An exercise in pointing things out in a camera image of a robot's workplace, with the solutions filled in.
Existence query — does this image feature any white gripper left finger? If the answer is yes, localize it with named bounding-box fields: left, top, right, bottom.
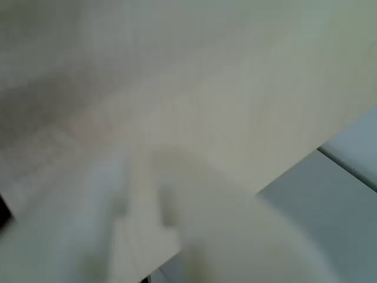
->
left=0, top=149, right=183, bottom=283

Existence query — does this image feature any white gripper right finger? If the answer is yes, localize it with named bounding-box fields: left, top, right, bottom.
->
left=158, top=176, right=325, bottom=283

